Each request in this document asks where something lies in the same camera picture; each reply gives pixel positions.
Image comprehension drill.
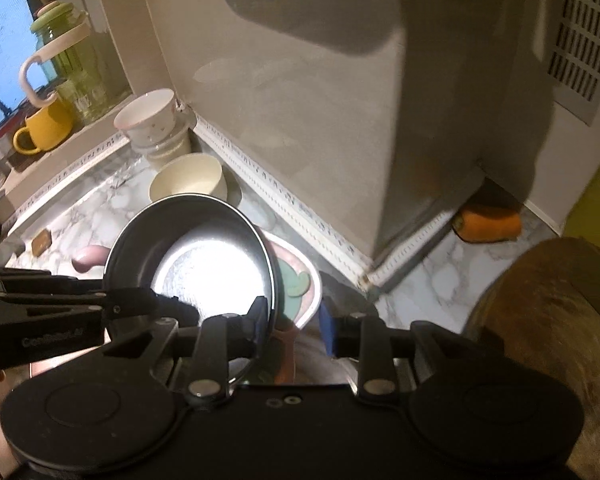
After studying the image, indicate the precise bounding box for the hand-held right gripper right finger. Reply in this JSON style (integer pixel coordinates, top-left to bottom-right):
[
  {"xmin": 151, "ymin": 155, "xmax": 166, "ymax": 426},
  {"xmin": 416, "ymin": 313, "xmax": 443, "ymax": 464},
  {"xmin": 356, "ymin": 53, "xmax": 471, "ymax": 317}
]
[{"xmin": 318, "ymin": 302, "xmax": 503, "ymax": 407}]

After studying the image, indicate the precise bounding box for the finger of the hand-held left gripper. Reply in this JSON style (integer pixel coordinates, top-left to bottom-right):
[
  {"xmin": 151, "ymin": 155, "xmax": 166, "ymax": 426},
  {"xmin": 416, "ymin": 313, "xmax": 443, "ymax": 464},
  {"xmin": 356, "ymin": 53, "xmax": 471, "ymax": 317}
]
[{"xmin": 102, "ymin": 285, "xmax": 202, "ymax": 330}]

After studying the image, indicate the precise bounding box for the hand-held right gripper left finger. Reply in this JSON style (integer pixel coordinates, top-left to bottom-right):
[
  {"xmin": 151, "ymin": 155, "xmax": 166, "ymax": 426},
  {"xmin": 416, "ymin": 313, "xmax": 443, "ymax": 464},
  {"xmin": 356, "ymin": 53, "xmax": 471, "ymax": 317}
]
[{"xmin": 102, "ymin": 296, "xmax": 272, "ymax": 407}]

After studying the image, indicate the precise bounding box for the pink shaped plate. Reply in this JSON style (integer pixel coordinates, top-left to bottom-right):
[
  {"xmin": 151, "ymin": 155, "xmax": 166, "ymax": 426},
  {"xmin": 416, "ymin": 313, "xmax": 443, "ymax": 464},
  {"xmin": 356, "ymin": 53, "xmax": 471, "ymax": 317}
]
[{"xmin": 260, "ymin": 232, "xmax": 324, "ymax": 332}]

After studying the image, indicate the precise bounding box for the pink pot with steel interior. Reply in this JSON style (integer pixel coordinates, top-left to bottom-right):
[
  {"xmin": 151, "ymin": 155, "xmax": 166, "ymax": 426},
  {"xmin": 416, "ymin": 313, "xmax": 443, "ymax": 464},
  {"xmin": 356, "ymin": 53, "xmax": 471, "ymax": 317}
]
[{"xmin": 72, "ymin": 194, "xmax": 302, "ymax": 387}]

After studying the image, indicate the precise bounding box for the cream bowl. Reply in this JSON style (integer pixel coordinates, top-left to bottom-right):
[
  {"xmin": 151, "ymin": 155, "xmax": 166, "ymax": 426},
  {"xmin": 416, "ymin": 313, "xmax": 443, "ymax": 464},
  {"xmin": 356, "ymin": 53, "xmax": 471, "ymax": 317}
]
[{"xmin": 148, "ymin": 153, "xmax": 230, "ymax": 207}]

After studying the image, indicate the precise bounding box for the clear plastic container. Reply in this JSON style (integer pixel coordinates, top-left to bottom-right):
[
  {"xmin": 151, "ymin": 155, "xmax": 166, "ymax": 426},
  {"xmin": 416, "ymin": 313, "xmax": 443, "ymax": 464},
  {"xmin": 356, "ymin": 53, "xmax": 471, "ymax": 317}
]
[{"xmin": 132, "ymin": 129, "xmax": 194, "ymax": 172}]

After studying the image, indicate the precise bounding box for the orange sponge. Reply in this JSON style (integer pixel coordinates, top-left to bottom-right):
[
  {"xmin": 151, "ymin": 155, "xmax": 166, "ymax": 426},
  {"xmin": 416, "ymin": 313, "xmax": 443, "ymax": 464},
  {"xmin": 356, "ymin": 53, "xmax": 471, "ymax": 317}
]
[{"xmin": 452, "ymin": 203, "xmax": 523, "ymax": 244}]

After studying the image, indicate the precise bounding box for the white floral bowl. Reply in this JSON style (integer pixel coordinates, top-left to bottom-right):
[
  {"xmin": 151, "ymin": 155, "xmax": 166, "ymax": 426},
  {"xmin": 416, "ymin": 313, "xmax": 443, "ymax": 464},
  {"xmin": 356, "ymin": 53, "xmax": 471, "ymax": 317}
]
[{"xmin": 112, "ymin": 88, "xmax": 191, "ymax": 149}]

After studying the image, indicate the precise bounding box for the yellow mug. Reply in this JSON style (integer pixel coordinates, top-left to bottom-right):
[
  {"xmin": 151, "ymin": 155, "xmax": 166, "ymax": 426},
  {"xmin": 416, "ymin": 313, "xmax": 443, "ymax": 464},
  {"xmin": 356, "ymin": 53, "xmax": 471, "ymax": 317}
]
[{"xmin": 12, "ymin": 97, "xmax": 79, "ymax": 156}]

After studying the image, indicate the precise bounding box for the green glass pitcher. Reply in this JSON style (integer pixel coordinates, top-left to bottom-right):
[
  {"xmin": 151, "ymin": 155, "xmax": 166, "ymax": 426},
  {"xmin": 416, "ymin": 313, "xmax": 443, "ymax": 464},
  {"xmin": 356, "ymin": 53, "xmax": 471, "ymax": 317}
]
[{"xmin": 19, "ymin": 0, "xmax": 132, "ymax": 122}]

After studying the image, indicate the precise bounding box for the frosted window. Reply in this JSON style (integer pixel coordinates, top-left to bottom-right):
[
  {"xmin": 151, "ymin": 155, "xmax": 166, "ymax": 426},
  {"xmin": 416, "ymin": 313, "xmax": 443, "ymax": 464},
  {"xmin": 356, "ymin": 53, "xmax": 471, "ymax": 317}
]
[{"xmin": 0, "ymin": 0, "xmax": 47, "ymax": 128}]

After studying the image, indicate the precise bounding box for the grey vent grille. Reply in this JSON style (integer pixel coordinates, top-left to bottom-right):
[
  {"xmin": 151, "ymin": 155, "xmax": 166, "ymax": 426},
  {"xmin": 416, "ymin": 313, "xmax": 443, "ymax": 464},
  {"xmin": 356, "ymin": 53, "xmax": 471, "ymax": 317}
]
[{"xmin": 547, "ymin": 0, "xmax": 600, "ymax": 127}]

